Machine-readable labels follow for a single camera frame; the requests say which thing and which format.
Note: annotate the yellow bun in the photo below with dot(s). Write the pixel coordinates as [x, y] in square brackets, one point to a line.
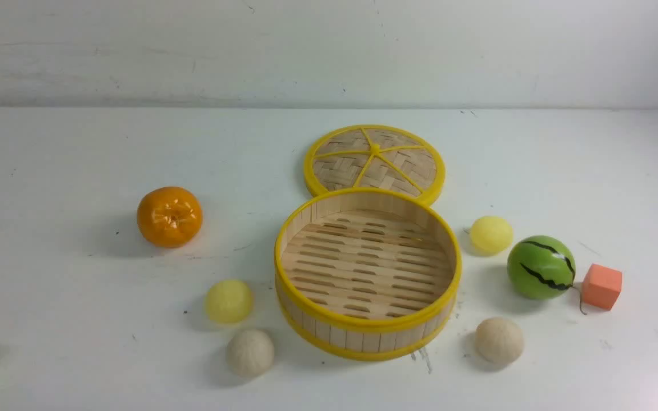
[228, 302]
[490, 235]

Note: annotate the orange foam cube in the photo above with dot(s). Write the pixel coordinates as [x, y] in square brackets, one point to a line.
[601, 287]

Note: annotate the green toy watermelon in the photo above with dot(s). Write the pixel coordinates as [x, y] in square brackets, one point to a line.
[541, 267]

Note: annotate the white bun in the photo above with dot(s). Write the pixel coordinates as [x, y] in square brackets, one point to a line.
[499, 341]
[250, 353]

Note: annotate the yellow bamboo steamer lid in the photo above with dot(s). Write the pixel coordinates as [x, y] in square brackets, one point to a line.
[374, 156]

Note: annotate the orange toy tangerine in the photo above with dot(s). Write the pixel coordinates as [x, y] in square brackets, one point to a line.
[169, 217]

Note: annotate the yellow bamboo steamer tray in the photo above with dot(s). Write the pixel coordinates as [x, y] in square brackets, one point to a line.
[367, 274]

